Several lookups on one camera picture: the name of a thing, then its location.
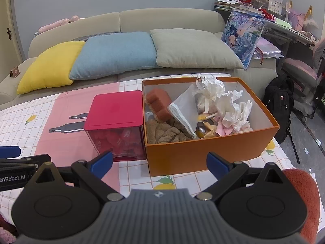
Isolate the white printed storage box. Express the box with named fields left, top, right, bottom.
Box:
left=254, top=0, right=283, bottom=13

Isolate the pink plush toy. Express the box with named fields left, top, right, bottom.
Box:
left=38, top=15, right=79, bottom=32

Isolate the blue printed figure pillow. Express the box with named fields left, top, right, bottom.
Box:
left=220, top=11, right=267, bottom=70

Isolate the white feather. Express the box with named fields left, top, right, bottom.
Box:
left=303, top=19, right=320, bottom=31

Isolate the cream door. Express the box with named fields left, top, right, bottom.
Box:
left=0, top=0, right=27, bottom=79

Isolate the brown fluffy cloth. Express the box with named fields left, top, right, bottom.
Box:
left=146, top=118, right=193, bottom=145

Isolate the yellow pillow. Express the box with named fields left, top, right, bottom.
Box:
left=16, top=41, right=85, bottom=95

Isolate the red lidded storage box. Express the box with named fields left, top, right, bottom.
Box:
left=84, top=90, right=148, bottom=162

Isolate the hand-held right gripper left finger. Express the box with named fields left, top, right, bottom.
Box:
left=25, top=150, right=125, bottom=201

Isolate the pile of books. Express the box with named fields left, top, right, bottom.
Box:
left=213, top=0, right=254, bottom=12

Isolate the grey patterned cushion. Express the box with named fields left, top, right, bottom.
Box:
left=72, top=31, right=122, bottom=42

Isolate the grey desk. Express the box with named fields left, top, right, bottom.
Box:
left=264, top=18, right=320, bottom=54

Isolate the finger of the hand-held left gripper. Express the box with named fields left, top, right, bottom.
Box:
left=0, top=154, right=52, bottom=169
left=0, top=145, right=21, bottom=159

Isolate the checked lemon print tablecloth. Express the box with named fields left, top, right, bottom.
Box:
left=0, top=73, right=286, bottom=209

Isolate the silver yellow snack packet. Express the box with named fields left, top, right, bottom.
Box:
left=197, top=113, right=219, bottom=138

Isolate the pink white crochet pouch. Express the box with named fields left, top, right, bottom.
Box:
left=214, top=118, right=254, bottom=136

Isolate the orange cardboard box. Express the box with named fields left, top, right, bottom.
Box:
left=142, top=77, right=280, bottom=177

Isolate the white bag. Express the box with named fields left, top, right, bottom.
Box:
left=217, top=89, right=254, bottom=133

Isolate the clear lace-edged pouch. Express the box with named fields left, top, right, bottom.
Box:
left=168, top=83, right=204, bottom=140

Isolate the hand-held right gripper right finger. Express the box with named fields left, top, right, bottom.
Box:
left=194, top=152, right=297, bottom=201

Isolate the purple plush bag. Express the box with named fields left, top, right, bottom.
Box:
left=287, top=2, right=306, bottom=31

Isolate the pink office chair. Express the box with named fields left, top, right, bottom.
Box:
left=282, top=38, right=325, bottom=122

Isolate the grey-green pillow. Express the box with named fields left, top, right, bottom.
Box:
left=150, top=28, right=245, bottom=70

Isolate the black backpack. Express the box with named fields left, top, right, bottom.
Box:
left=261, top=76, right=301, bottom=164

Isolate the pink fuzzy cloth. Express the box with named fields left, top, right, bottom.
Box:
left=0, top=213, right=18, bottom=244

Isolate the small red ornament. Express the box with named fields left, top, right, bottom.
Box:
left=260, top=8, right=276, bottom=21

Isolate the pink plastic folder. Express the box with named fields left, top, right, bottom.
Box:
left=254, top=37, right=285, bottom=60

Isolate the beige sofa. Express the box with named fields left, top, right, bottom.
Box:
left=0, top=8, right=278, bottom=105

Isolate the brown bread-shaped sponge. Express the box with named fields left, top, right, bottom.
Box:
left=145, top=89, right=176, bottom=122

